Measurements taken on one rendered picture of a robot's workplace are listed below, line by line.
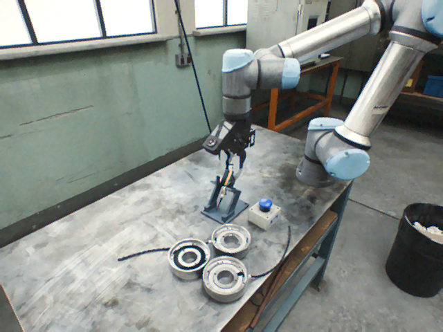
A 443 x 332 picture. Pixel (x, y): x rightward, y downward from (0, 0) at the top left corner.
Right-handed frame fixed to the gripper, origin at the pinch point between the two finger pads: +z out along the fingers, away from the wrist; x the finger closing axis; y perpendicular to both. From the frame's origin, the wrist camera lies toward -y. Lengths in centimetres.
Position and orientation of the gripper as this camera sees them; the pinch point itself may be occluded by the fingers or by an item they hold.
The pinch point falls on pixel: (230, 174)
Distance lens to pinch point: 84.4
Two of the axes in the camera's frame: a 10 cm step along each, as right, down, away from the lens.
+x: -7.8, -3.4, 5.3
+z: 0.0, 8.4, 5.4
